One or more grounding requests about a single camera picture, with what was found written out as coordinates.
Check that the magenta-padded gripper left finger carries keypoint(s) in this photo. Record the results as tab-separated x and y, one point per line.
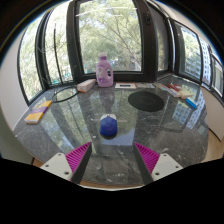
78	156

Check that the purple plastic bottle white cap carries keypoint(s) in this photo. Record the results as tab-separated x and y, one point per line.
104	73

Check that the cream-coloured box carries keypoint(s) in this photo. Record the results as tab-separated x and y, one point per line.
186	94

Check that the beige cardboard box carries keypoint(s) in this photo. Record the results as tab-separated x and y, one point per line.
86	85

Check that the yellow and purple box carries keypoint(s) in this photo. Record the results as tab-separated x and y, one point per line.
37	112

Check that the blue and white computer mouse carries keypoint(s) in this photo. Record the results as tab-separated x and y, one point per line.
108	126

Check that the red book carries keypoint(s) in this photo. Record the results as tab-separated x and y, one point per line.
175	86

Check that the white booklet orange edge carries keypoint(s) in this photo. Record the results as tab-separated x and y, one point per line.
125	85

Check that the round black mouse pad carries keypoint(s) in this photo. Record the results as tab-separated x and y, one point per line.
146	101

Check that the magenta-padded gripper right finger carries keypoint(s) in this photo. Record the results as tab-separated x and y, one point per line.
147	156

